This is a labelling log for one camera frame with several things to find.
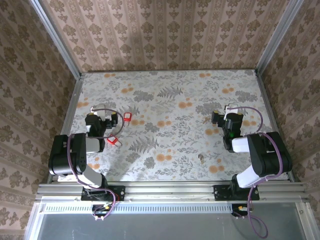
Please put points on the small metal key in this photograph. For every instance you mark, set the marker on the small metal key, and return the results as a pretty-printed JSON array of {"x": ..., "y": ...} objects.
[
  {"x": 206, "y": 120},
  {"x": 200, "y": 158}
]

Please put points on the red safety padlock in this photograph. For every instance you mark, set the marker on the red safety padlock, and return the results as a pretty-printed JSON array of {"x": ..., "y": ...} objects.
[
  {"x": 127, "y": 116},
  {"x": 112, "y": 140}
]

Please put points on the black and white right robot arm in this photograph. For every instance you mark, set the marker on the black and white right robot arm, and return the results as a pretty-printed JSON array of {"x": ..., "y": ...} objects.
[{"x": 270, "y": 155}]

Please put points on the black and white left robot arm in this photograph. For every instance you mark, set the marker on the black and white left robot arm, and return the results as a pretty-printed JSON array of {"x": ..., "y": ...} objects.
[{"x": 75, "y": 160}]

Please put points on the floral table cover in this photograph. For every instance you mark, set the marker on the floral table cover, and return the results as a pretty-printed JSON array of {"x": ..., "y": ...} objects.
[{"x": 175, "y": 137}]

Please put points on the black connector block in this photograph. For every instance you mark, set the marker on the black connector block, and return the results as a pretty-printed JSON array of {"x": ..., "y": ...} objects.
[
  {"x": 237, "y": 212},
  {"x": 100, "y": 212}
]

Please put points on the grey metal panel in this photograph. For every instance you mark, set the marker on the grey metal panel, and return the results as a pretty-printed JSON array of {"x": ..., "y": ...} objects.
[{"x": 175, "y": 227}]

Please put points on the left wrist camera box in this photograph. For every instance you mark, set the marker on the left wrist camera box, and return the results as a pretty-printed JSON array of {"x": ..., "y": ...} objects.
[{"x": 101, "y": 113}]

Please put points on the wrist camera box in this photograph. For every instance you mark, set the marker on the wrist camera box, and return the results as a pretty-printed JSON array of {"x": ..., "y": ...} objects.
[
  {"x": 101, "y": 113},
  {"x": 230, "y": 108}
]

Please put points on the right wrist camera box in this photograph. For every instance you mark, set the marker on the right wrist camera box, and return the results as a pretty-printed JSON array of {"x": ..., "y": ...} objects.
[{"x": 230, "y": 108}]

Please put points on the aluminium table side rail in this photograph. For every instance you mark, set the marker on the aluminium table side rail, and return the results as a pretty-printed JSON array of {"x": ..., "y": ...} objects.
[
  {"x": 266, "y": 100},
  {"x": 72, "y": 105}
]

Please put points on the aluminium frame post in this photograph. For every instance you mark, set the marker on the aluminium frame post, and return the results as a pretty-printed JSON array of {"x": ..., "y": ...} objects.
[
  {"x": 277, "y": 35},
  {"x": 55, "y": 37}
]

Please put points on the aluminium frame cross rail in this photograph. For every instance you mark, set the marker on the aluminium frame cross rail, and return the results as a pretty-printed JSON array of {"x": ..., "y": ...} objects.
[{"x": 170, "y": 191}]

